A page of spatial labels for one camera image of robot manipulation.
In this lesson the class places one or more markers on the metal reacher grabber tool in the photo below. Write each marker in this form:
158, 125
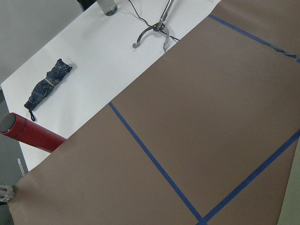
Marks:
158, 27

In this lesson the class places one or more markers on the folded navy plaid umbrella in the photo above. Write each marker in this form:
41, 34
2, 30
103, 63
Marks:
44, 88

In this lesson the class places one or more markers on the clear water bottle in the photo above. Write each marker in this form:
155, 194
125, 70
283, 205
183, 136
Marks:
108, 7

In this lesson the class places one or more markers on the red cylindrical bottle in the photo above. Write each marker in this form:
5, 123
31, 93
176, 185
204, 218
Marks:
30, 133

